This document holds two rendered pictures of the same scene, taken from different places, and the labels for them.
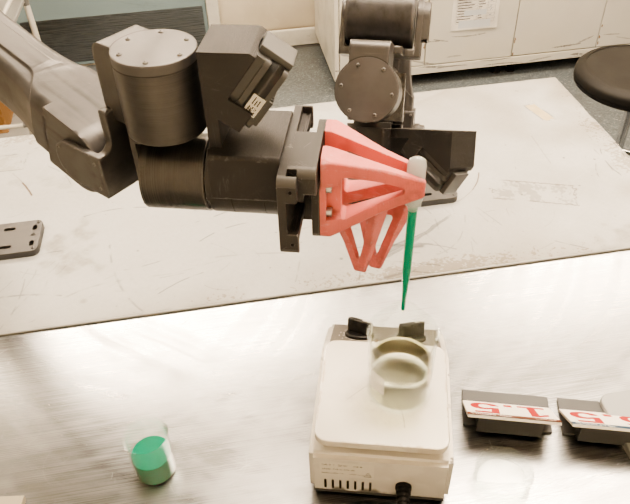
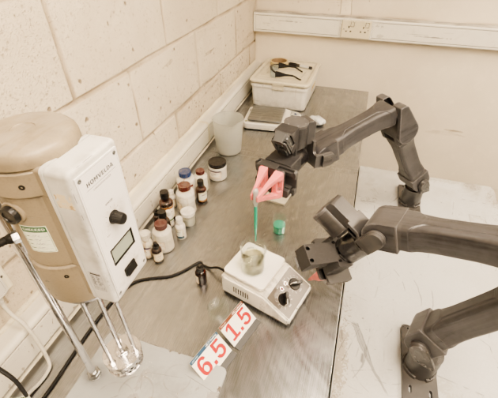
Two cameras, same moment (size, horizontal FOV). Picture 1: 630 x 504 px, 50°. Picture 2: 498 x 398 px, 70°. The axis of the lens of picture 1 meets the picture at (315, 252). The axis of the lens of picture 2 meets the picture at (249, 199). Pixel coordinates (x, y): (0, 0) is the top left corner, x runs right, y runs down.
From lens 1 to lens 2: 0.90 m
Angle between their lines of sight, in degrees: 81
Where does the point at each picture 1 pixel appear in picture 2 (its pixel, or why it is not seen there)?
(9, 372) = not seen: hidden behind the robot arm
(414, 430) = (235, 264)
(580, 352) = (254, 385)
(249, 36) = (285, 130)
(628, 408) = (213, 375)
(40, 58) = (345, 127)
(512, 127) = not seen: outside the picture
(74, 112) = (318, 135)
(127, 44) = (301, 118)
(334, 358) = (276, 257)
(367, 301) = (327, 314)
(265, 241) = (386, 293)
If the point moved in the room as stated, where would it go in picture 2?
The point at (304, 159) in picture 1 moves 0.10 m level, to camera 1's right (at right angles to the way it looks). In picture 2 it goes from (263, 163) to (243, 187)
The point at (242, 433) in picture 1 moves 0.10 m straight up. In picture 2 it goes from (280, 252) to (281, 227)
